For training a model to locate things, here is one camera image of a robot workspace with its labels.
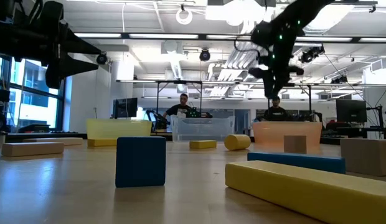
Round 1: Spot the black ceiling camera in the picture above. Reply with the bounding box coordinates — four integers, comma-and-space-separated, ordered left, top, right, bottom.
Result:
330, 74, 349, 85
199, 48, 212, 63
95, 52, 108, 66
298, 45, 326, 65

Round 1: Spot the translucent yellow bin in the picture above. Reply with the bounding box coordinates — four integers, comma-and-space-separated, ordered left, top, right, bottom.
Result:
86, 118, 153, 141

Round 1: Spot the long yellow block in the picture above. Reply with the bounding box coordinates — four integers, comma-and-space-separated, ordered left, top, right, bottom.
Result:
224, 160, 386, 224

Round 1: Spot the clear plastic bin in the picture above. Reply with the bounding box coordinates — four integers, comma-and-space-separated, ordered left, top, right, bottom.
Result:
171, 115, 236, 143

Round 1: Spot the long natural wood block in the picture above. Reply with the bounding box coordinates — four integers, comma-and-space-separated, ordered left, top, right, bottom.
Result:
1, 141, 65, 157
22, 137, 85, 146

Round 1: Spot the long blue block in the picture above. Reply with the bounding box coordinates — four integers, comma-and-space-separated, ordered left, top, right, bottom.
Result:
247, 151, 347, 175

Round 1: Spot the natural wood cube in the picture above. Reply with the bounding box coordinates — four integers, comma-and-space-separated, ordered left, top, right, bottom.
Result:
283, 134, 308, 155

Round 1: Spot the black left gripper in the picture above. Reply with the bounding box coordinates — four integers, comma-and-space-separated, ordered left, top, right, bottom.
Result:
21, 1, 102, 90

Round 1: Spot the black computer monitor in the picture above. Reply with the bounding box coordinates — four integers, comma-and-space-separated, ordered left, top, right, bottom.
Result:
112, 97, 139, 119
335, 98, 368, 124

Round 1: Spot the black overhead frame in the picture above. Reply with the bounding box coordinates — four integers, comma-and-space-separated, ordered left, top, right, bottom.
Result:
281, 82, 313, 123
155, 79, 204, 121

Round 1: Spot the silver ventilation duct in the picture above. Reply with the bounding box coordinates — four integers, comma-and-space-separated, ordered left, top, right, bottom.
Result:
208, 40, 268, 98

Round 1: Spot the large round silver duct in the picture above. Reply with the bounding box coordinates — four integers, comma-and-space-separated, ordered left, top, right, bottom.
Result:
300, 4, 349, 35

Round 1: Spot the large natural wood block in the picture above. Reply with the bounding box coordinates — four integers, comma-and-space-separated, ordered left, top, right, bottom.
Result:
339, 138, 386, 177

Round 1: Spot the ceiling light strip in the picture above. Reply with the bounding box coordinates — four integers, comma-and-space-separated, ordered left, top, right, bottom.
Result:
73, 32, 386, 44

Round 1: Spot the large window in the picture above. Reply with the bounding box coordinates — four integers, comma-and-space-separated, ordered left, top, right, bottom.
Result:
0, 54, 66, 132

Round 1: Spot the person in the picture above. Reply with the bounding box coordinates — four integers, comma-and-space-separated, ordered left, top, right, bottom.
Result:
162, 93, 194, 119
261, 95, 289, 123

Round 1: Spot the white cable ring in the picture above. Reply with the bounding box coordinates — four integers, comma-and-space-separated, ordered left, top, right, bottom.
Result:
175, 7, 194, 26

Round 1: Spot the black monitor stand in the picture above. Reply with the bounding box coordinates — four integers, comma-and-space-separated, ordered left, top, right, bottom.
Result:
366, 105, 386, 139

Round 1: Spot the blue cube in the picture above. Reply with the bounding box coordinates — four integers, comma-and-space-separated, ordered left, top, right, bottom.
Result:
115, 136, 167, 189

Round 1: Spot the black box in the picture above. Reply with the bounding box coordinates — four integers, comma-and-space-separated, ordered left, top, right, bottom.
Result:
17, 123, 52, 134

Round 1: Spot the translucent orange bin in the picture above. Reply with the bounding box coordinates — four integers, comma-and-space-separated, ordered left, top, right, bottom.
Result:
252, 121, 323, 147

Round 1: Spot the yellow cylinder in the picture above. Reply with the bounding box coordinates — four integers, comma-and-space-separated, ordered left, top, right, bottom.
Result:
224, 134, 252, 152

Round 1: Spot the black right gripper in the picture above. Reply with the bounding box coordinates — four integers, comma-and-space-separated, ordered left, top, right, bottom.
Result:
248, 49, 305, 99

